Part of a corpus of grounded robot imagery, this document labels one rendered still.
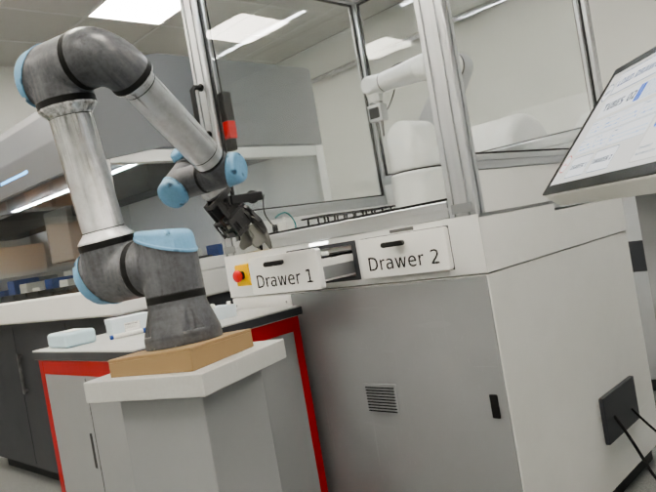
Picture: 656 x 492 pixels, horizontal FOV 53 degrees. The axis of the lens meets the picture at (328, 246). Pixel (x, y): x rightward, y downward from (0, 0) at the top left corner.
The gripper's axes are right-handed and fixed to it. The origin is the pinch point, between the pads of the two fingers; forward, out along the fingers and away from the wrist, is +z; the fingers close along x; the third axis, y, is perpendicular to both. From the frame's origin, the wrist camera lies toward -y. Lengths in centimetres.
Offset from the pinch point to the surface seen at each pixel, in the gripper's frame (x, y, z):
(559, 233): 55, -45, 46
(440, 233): 45.0, -12.2, 15.0
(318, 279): 13.9, 3.3, 12.3
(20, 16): -305, -172, -104
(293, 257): 5.6, -0.7, 6.7
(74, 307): -114, 10, 7
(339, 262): 12.7, -7.1, 15.5
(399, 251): 31.3, -10.6, 17.4
